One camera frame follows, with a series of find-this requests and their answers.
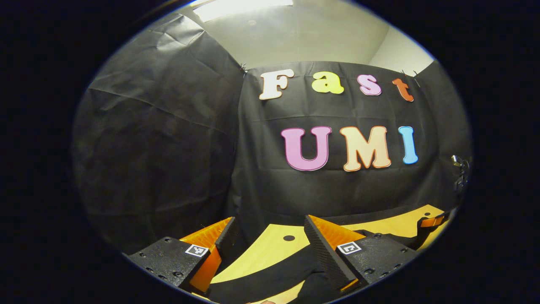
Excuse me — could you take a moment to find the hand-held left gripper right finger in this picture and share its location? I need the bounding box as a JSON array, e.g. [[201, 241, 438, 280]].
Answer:
[[303, 215, 423, 293]]

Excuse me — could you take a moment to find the black buttoned shirt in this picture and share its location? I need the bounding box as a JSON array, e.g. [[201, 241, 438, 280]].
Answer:
[[206, 217, 446, 304]]

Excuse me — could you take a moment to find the black backdrop cloth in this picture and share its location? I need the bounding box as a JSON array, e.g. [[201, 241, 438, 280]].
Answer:
[[72, 13, 472, 255]]

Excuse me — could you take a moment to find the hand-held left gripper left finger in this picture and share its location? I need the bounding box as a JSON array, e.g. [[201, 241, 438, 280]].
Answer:
[[124, 217, 239, 295]]

